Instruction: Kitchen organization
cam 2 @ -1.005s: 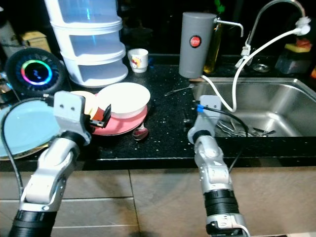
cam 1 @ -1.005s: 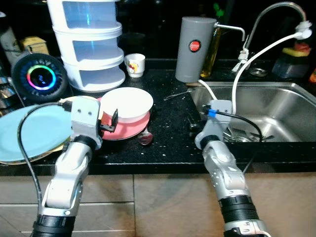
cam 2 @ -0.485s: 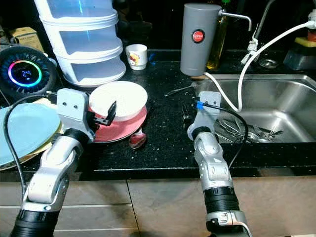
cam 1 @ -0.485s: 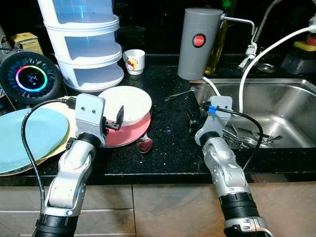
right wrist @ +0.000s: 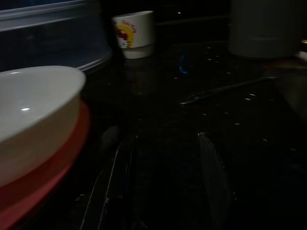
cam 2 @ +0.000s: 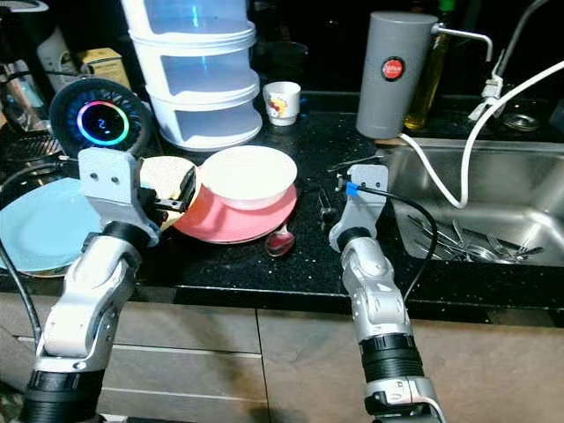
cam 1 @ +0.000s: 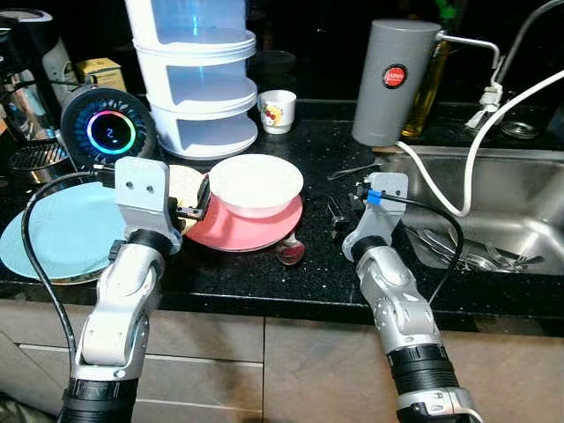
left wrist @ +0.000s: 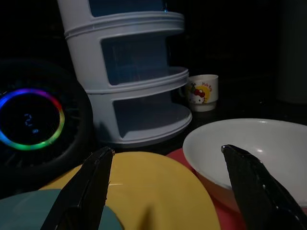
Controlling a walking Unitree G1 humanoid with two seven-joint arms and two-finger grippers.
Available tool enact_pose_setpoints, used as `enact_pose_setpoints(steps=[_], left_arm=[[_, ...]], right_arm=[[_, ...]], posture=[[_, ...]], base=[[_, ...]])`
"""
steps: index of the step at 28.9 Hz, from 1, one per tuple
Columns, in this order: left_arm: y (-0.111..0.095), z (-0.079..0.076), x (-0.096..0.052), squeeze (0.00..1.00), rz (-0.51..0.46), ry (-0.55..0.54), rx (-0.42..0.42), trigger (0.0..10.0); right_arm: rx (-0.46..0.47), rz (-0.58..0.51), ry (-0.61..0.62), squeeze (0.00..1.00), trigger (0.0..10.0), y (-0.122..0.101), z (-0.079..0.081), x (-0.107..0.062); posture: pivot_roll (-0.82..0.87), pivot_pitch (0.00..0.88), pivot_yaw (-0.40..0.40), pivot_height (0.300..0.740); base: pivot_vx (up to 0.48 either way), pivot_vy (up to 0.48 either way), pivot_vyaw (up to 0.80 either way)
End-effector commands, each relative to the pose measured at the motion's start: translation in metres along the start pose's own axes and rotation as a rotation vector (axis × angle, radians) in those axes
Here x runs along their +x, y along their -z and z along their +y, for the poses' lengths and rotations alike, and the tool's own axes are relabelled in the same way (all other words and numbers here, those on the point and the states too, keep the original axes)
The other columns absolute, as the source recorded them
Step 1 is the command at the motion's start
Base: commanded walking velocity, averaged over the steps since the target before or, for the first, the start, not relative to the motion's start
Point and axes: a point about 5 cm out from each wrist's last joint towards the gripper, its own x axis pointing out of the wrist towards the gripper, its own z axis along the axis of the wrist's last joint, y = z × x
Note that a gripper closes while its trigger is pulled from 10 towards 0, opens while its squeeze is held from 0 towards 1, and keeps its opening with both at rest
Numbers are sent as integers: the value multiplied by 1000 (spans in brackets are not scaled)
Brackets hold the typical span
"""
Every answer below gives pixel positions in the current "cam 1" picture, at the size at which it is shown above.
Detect cream plate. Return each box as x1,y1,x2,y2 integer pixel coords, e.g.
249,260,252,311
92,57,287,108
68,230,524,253
167,165,208,234

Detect pink plate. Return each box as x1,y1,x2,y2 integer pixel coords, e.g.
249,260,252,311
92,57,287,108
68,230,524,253
183,196,305,254

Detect light blue plate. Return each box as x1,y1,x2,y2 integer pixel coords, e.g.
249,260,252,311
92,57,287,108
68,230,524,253
0,182,129,281

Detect dark thin metal utensil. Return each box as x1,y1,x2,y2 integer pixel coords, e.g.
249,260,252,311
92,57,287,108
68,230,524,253
328,161,386,182

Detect shiny metal spoon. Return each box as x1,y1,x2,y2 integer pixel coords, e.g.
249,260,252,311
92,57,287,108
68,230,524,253
276,231,307,267

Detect silver fork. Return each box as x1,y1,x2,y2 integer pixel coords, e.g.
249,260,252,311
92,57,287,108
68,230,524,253
467,240,545,268
407,226,468,265

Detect white stacked storage drawers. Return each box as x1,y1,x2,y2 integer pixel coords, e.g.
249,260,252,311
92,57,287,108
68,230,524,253
123,0,259,161

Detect white printed cup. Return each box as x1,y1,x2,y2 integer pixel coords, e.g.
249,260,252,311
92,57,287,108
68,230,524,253
258,90,297,135

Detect grey cylinder water filter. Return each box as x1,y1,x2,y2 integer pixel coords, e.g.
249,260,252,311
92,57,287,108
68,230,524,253
351,19,501,147

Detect beige drawer front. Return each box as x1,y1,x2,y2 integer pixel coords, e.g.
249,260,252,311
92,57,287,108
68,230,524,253
132,402,263,423
18,346,263,411
0,298,263,364

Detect silver spoon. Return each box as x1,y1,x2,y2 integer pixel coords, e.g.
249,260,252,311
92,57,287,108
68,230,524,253
432,238,499,272

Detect beige cabinet door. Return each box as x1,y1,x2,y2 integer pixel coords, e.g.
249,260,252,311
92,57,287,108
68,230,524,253
264,315,508,423
480,328,564,423

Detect yellow oil bottle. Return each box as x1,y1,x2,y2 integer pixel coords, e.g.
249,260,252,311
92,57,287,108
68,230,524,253
401,35,450,139

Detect yellow cardboard box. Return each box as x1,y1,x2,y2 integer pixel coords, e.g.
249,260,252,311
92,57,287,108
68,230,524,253
75,58,127,93

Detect metal grid drip tray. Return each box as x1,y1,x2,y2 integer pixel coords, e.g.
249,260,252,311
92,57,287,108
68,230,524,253
7,141,71,173

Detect stainless steel sink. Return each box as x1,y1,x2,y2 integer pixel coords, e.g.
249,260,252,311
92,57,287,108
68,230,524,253
375,145,564,274

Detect round metal drain cap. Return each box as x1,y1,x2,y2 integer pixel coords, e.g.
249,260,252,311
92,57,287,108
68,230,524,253
502,115,540,140

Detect black coffee machine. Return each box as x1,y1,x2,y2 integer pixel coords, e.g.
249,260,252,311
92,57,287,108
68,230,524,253
0,9,63,142

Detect grey metal faucet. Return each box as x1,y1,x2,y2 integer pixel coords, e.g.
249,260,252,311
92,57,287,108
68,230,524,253
489,0,560,89

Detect black round speaker RGB ring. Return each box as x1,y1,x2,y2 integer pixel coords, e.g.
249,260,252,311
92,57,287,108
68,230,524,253
60,85,160,170

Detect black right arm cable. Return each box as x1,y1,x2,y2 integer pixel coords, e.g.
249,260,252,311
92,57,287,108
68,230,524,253
357,183,466,305

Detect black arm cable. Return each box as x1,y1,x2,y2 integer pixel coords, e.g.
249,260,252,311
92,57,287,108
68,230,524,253
19,169,120,371
357,183,466,305

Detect white flexible hose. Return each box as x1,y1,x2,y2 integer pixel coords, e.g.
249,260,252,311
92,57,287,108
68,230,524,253
386,70,564,217

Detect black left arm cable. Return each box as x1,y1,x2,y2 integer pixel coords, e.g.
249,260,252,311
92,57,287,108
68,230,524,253
19,169,120,371

